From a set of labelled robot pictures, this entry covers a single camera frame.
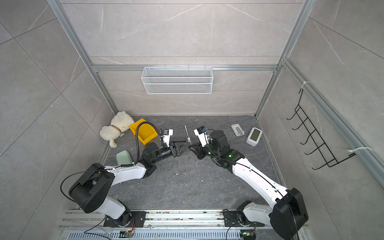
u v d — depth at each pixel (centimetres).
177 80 101
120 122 104
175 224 73
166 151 71
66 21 72
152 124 70
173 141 75
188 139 74
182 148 72
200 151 66
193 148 74
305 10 70
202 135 67
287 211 39
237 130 110
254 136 102
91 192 44
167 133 72
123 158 93
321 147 63
